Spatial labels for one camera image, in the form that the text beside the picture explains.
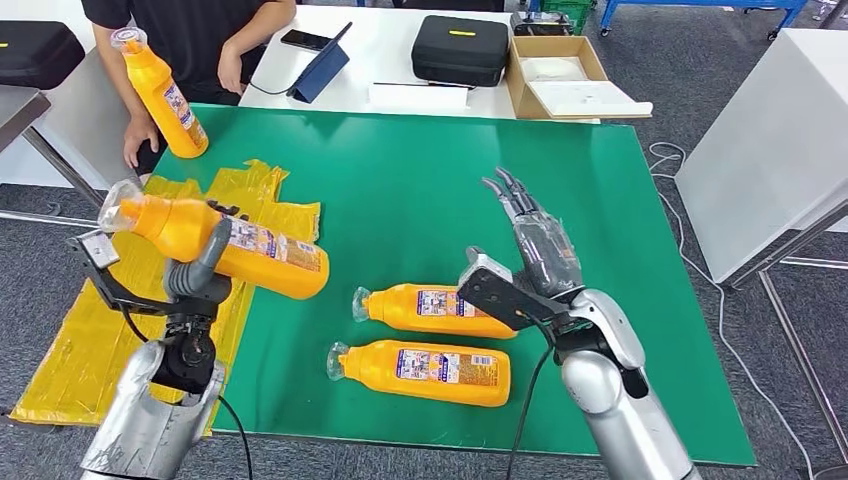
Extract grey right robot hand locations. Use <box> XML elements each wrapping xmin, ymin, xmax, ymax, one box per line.
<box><xmin>481</xmin><ymin>166</ymin><xmax>586</xmax><ymax>301</ymax></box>

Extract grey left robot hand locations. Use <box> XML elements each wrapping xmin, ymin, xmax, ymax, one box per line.
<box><xmin>197</xmin><ymin>200</ymin><xmax>250</xmax><ymax>274</ymax></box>

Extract person's left hand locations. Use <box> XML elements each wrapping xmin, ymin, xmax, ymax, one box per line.
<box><xmin>217</xmin><ymin>40</ymin><xmax>252</xmax><ymax>96</ymax></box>

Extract person's right hand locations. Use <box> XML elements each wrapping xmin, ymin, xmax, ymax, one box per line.
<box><xmin>123</xmin><ymin>113</ymin><xmax>162</xmax><ymax>170</ymax></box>

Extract orange detergent bottle clear cap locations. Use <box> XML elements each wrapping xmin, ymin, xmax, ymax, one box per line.
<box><xmin>351</xmin><ymin>283</ymin><xmax>519</xmax><ymax>341</ymax></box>
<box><xmin>326</xmin><ymin>339</ymin><xmax>512</xmax><ymax>408</ymax></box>
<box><xmin>109</xmin><ymin>26</ymin><xmax>210</xmax><ymax>160</ymax></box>
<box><xmin>97</xmin><ymin>180</ymin><xmax>331</xmax><ymax>301</ymax></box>

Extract person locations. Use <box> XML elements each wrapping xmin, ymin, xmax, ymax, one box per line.
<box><xmin>80</xmin><ymin>0</ymin><xmax>298</xmax><ymax>177</ymax></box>

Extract white side table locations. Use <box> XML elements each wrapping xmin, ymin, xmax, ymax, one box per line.
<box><xmin>0</xmin><ymin>0</ymin><xmax>144</xmax><ymax>193</ymax></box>

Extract black smartphone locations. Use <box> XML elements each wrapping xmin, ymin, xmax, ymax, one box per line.
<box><xmin>280</xmin><ymin>29</ymin><xmax>333</xmax><ymax>53</ymax></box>

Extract blue tablet case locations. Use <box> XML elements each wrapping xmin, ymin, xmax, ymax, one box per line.
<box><xmin>286</xmin><ymin>21</ymin><xmax>354</xmax><ymax>105</ymax></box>

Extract grey table metal leg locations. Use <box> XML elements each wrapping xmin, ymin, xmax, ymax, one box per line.
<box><xmin>0</xmin><ymin>86</ymin><xmax>121</xmax><ymax>230</ymax></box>

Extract black zip case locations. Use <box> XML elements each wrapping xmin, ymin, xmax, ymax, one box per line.
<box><xmin>0</xmin><ymin>21</ymin><xmax>86</xmax><ymax>91</ymax></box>

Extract white desk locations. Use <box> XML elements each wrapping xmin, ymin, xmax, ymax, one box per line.
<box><xmin>238</xmin><ymin>5</ymin><xmax>601</xmax><ymax>125</ymax></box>

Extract white foam sheet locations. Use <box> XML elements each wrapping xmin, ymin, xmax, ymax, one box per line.
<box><xmin>528</xmin><ymin>79</ymin><xmax>654</xmax><ymax>121</ymax></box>

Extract cardboard box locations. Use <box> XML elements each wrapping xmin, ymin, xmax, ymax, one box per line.
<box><xmin>505</xmin><ymin>34</ymin><xmax>611</xmax><ymax>121</ymax></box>

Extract white round foam insert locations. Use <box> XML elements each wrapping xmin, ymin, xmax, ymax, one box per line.
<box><xmin>519</xmin><ymin>56</ymin><xmax>590</xmax><ymax>83</ymax></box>

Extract yellow plastic sheet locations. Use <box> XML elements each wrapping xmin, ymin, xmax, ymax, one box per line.
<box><xmin>9</xmin><ymin>158</ymin><xmax>323</xmax><ymax>435</ymax></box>

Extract white paper sheet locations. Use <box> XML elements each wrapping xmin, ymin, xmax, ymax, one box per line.
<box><xmin>366</xmin><ymin>82</ymin><xmax>470</xmax><ymax>111</ymax></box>

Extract thin black pen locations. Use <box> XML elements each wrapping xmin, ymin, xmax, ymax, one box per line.
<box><xmin>372</xmin><ymin>81</ymin><xmax>478</xmax><ymax>91</ymax></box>

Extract black case yellow label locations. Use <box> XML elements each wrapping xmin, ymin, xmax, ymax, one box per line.
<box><xmin>410</xmin><ymin>15</ymin><xmax>511</xmax><ymax>88</ymax></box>

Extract black device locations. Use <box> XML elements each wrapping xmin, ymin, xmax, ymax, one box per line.
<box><xmin>511</xmin><ymin>11</ymin><xmax>575</xmax><ymax>38</ymax></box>

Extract white table metal legs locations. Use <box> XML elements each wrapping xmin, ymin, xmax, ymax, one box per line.
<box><xmin>675</xmin><ymin>27</ymin><xmax>848</xmax><ymax>465</ymax></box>

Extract green plastic crate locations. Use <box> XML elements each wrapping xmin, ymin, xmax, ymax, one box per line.
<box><xmin>539</xmin><ymin>0</ymin><xmax>596</xmax><ymax>34</ymax></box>

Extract blue metal rack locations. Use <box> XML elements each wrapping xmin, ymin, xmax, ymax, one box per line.
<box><xmin>599</xmin><ymin>0</ymin><xmax>811</xmax><ymax>38</ymax></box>

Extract black charger cable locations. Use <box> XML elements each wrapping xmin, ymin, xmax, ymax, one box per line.
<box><xmin>248</xmin><ymin>80</ymin><xmax>295</xmax><ymax>98</ymax></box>

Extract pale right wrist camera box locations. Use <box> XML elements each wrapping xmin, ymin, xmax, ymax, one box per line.
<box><xmin>460</xmin><ymin>246</ymin><xmax>515</xmax><ymax>286</ymax></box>

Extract black right wrist camera bracket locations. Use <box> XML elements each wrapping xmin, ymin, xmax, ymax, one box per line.
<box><xmin>457</xmin><ymin>264</ymin><xmax>578</xmax><ymax>333</ymax></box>

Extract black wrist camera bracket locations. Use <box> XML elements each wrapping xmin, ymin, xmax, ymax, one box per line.
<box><xmin>66</xmin><ymin>231</ymin><xmax>200</xmax><ymax>318</ymax></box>
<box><xmin>457</xmin><ymin>264</ymin><xmax>578</xmax><ymax>333</ymax></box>

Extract black left wrist camera bracket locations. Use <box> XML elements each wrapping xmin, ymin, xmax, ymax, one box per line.
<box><xmin>66</xmin><ymin>231</ymin><xmax>200</xmax><ymax>318</ymax></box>

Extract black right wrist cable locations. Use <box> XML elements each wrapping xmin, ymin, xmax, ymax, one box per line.
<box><xmin>506</xmin><ymin>341</ymin><xmax>556</xmax><ymax>480</ymax></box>

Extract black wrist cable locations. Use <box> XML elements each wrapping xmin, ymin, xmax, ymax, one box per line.
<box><xmin>119</xmin><ymin>304</ymin><xmax>255</xmax><ymax>480</ymax></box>
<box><xmin>506</xmin><ymin>341</ymin><xmax>556</xmax><ymax>480</ymax></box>

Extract white floor cable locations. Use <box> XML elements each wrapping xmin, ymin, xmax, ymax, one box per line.
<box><xmin>647</xmin><ymin>140</ymin><xmax>816</xmax><ymax>480</ymax></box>

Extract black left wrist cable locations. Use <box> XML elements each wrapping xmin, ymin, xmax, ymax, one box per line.
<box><xmin>119</xmin><ymin>304</ymin><xmax>255</xmax><ymax>480</ymax></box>

